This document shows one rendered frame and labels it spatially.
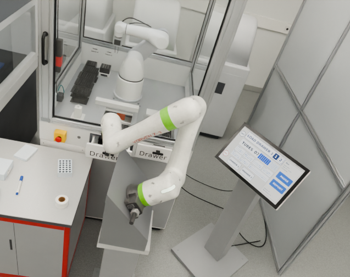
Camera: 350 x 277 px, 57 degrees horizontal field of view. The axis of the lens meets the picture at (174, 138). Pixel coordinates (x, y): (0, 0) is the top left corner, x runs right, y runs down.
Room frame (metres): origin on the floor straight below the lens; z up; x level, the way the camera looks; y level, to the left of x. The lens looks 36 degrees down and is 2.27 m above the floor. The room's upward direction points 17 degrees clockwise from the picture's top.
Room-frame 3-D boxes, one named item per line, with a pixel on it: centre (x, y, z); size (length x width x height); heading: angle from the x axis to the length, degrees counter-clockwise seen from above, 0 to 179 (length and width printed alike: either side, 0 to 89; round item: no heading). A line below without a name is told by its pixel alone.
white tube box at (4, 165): (1.24, 0.92, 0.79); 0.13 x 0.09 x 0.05; 9
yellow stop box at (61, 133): (1.56, 0.72, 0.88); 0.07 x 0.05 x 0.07; 100
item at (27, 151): (1.44, 0.88, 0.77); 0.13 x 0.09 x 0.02; 176
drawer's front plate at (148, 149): (1.69, 0.08, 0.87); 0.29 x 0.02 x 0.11; 100
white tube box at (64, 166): (1.40, 0.60, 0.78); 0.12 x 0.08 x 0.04; 25
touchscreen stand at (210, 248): (1.66, -0.57, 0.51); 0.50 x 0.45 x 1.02; 142
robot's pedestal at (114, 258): (1.14, 0.11, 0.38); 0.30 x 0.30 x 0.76; 9
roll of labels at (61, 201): (1.14, 0.50, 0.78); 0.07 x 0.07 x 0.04
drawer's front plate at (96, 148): (1.54, 0.38, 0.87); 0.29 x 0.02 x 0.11; 100
